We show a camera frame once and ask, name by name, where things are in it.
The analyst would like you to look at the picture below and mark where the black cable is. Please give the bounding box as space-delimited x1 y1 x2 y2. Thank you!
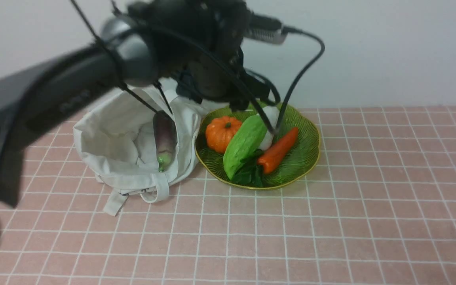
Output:
275 25 326 133

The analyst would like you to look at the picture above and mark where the white cloth tote bag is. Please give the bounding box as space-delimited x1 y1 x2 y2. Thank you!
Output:
74 88 223 216

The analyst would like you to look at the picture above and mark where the orange carrot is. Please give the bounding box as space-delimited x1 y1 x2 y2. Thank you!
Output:
257 127 299 175

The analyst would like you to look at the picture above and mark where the purple eggplant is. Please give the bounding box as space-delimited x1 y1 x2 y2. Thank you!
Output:
153 110 177 173

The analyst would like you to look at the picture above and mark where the orange pumpkin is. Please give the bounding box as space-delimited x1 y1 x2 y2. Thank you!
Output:
205 116 242 154

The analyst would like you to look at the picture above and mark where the green chayote vegetable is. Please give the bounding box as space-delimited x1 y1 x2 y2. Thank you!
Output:
223 115 268 180

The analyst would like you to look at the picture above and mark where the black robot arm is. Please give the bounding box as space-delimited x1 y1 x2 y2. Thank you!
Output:
0 0 257 208

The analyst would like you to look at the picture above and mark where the green leaf-shaped plate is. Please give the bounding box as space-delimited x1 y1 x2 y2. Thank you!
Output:
195 105 321 191

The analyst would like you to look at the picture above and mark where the pink checkered tablecloth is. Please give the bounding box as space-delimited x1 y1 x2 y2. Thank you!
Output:
0 106 456 285

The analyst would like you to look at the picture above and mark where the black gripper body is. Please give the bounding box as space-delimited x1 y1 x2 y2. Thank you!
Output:
176 48 272 112

